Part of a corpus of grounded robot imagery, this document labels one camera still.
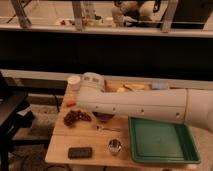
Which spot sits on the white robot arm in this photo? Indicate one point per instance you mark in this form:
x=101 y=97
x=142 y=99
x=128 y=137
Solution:
x=183 y=106

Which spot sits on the orange fruit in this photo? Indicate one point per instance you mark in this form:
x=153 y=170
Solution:
x=121 y=89

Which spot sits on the yellow banana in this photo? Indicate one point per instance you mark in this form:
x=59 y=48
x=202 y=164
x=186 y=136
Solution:
x=134 y=86

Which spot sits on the white plastic cup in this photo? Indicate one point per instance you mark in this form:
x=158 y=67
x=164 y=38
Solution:
x=74 y=82

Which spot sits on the metal spoon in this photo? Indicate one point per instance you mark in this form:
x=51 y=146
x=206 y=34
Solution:
x=104 y=128

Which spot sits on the dark grape bunch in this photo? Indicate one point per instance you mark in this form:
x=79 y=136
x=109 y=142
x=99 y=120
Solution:
x=75 y=115

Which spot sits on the blue sponge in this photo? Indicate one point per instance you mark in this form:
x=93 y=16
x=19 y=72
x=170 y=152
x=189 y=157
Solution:
x=159 y=86

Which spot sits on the wooden table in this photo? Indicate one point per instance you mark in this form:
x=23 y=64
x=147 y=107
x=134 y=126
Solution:
x=82 y=134

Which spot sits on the small metal cup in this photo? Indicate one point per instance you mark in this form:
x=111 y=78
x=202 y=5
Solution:
x=114 y=146

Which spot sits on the green plastic tray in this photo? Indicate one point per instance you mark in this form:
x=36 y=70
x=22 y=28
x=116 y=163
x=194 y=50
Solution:
x=153 y=142

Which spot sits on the black chair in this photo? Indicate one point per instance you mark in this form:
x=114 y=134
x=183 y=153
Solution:
x=11 y=103

